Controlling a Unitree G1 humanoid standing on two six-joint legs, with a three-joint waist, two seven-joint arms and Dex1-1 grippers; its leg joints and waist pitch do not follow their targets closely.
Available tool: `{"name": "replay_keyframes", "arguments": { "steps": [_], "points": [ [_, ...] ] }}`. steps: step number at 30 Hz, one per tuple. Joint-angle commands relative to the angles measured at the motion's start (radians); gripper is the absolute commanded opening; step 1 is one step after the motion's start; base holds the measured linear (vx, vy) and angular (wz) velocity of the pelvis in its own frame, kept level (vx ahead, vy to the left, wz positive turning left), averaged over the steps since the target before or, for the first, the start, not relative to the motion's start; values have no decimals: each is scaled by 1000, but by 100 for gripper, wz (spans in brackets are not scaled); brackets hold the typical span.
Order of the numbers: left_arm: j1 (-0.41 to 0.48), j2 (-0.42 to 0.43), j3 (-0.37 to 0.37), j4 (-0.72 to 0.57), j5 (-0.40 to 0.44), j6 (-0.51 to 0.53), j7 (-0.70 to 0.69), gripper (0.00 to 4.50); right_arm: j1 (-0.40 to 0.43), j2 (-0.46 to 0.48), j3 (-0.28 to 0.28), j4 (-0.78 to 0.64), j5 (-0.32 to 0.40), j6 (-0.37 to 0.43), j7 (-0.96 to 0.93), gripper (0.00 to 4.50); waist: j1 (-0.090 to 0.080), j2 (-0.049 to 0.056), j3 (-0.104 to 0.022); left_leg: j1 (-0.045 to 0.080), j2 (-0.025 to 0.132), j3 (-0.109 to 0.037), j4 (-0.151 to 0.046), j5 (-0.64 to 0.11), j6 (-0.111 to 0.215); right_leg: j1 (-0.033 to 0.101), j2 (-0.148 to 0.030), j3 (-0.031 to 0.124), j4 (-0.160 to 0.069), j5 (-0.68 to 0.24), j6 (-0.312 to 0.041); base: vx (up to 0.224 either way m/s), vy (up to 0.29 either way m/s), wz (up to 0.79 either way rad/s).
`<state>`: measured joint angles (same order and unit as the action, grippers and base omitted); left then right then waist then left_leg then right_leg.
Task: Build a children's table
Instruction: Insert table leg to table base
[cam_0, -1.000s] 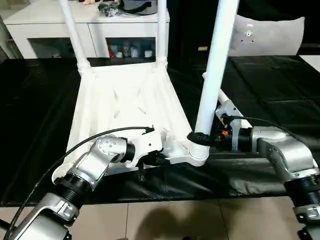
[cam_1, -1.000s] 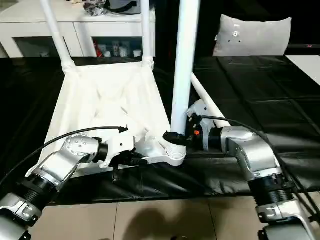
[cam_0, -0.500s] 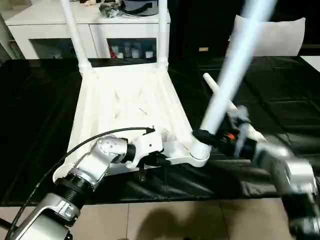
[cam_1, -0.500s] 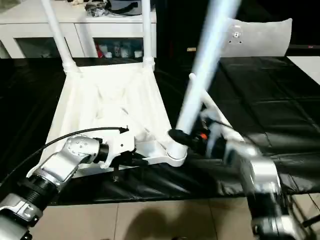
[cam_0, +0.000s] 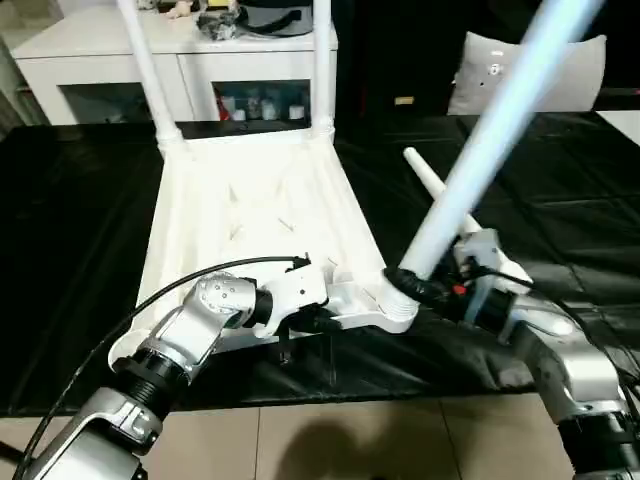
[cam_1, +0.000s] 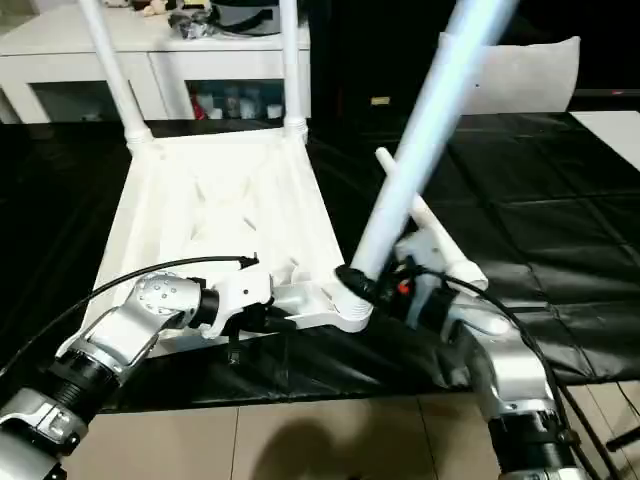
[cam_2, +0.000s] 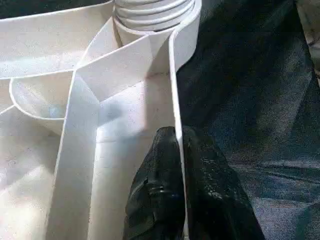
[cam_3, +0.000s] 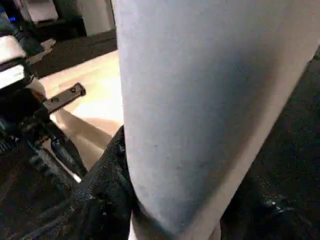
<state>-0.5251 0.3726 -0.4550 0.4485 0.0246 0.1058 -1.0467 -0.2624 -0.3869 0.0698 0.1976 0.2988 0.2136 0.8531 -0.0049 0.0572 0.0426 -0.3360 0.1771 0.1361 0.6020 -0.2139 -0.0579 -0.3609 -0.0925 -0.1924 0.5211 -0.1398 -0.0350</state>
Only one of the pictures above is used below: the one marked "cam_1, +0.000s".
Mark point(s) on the white plastic table top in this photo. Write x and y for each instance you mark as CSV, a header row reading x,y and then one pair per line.
x,y
220,200

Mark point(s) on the white plastic table leg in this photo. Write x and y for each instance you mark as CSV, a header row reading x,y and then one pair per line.
x,y
112,65
430,120
450,250
291,60

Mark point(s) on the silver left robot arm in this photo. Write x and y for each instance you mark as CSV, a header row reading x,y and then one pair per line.
x,y
120,330

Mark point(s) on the black table mat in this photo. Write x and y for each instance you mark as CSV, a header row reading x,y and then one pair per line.
x,y
560,230

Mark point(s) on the black cabinet with yellow label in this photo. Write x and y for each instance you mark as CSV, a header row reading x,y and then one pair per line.
x,y
370,60

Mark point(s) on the grey cushion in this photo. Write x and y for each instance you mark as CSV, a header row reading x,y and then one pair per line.
x,y
530,75

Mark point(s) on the white flat board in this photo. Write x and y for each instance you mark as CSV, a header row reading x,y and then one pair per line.
x,y
615,130

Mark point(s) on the black gear on cabinet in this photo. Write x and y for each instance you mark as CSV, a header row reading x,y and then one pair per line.
x,y
230,15

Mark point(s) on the white glass-door cabinet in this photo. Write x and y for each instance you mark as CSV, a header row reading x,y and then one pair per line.
x,y
60,70

